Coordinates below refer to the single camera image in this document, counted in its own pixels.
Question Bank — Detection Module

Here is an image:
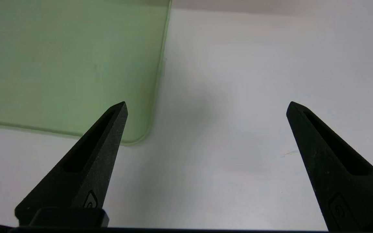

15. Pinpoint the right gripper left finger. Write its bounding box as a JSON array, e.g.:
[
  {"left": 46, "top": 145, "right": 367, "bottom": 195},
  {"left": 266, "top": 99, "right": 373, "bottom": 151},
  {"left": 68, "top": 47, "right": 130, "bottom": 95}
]
[{"left": 14, "top": 101, "right": 129, "bottom": 227}]

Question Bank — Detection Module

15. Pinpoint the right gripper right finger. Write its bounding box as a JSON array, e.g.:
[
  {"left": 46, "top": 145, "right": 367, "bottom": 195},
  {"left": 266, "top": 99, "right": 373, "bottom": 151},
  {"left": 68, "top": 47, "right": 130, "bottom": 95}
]
[{"left": 286, "top": 101, "right": 373, "bottom": 231}]

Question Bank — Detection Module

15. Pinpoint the green plastic tray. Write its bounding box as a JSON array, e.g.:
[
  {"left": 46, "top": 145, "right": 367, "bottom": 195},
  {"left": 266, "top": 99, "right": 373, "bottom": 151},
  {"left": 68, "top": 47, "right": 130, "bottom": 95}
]
[{"left": 0, "top": 0, "right": 172, "bottom": 145}]

